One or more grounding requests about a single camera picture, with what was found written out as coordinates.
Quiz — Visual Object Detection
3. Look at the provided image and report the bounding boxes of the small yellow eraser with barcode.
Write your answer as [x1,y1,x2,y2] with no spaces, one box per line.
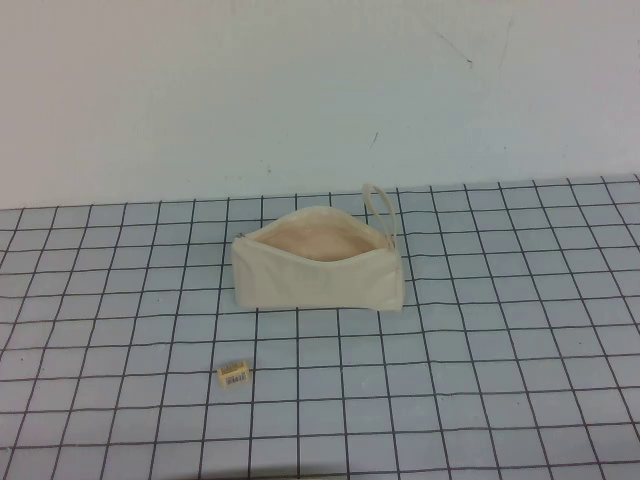
[217,363,250,390]

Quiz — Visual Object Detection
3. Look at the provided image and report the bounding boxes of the cream canvas pencil case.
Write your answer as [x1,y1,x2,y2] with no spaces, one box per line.
[231,182,405,316]

